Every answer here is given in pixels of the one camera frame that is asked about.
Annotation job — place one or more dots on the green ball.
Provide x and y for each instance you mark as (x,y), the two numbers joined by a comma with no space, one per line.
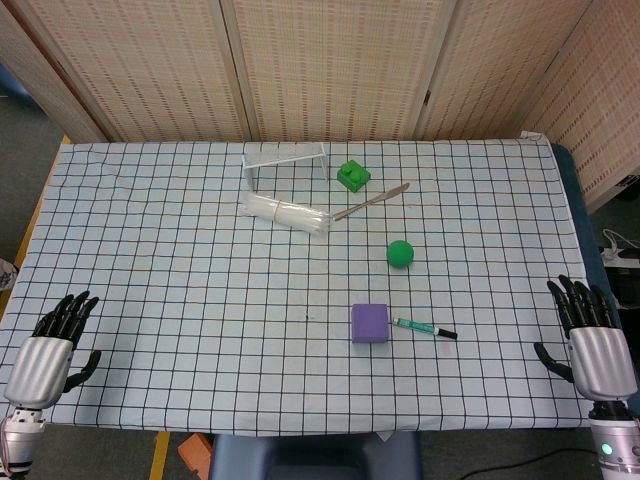
(400,254)

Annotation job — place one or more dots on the purple foam cube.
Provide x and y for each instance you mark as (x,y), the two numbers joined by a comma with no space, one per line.
(370,324)

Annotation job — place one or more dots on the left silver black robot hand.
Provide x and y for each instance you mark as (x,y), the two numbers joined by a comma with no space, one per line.
(40,362)

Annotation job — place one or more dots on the green toy building brick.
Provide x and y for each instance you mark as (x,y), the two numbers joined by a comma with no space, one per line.
(354,177)

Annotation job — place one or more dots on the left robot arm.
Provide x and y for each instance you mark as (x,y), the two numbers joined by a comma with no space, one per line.
(17,440)

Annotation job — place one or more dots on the clear acrylic box frame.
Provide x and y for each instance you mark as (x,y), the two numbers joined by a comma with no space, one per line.
(285,156)

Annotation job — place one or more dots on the green marker pen black cap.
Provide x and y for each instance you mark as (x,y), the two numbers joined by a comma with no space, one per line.
(420,327)

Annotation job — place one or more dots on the white patterned shoe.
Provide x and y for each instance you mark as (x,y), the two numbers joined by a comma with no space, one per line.
(7,275)

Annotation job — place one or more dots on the bundle of clear straws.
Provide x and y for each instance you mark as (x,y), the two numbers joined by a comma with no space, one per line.
(285,214)

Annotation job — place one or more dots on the white power strip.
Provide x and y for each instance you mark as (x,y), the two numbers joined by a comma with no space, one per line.
(620,255)

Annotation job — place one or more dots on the woven folding screen panel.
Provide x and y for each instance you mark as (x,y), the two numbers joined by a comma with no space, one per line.
(150,65)
(500,65)
(600,100)
(45,75)
(335,65)

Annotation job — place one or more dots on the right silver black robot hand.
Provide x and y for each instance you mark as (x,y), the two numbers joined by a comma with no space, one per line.
(600,357)

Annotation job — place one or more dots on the orange block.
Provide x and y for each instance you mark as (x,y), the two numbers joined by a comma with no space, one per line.
(196,452)

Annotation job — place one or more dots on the blue checkered grid tablecloth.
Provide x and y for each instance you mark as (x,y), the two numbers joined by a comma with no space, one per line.
(200,300)

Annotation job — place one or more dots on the blue padded robot base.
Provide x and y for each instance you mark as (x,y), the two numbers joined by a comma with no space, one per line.
(310,457)

